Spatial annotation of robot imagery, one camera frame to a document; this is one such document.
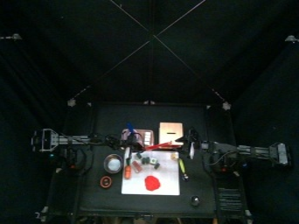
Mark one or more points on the plain green block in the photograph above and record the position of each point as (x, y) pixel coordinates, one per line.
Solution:
(138, 156)
(156, 166)
(146, 160)

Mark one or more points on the red and white block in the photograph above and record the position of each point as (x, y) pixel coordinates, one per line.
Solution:
(136, 166)

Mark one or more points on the red toy knife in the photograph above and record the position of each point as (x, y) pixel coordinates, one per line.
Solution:
(158, 145)

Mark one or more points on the white printed label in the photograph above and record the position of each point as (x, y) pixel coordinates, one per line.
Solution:
(230, 201)

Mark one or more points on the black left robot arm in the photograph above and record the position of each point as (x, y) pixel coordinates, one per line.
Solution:
(66, 140)

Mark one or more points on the white ridged block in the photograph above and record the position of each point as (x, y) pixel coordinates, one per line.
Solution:
(147, 138)

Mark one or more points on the black round knob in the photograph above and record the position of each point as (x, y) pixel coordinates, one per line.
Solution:
(195, 201)

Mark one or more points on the pink tray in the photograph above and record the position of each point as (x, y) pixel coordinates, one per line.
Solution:
(140, 131)

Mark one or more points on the yellow and white block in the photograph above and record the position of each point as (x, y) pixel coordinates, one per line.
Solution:
(174, 156)

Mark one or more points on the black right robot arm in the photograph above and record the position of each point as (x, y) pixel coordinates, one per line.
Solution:
(249, 151)

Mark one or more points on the metal bowl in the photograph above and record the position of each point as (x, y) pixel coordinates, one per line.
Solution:
(114, 164)

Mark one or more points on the red play dough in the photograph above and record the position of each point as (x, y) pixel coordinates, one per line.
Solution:
(152, 183)

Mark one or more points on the silver frame bracket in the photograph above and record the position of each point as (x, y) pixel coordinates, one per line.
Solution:
(71, 102)
(207, 107)
(291, 38)
(43, 210)
(152, 102)
(146, 102)
(249, 215)
(226, 106)
(88, 104)
(15, 37)

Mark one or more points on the white cutting board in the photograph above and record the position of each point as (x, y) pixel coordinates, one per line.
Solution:
(167, 183)

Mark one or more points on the orange toy carrot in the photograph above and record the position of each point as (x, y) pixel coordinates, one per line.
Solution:
(127, 172)

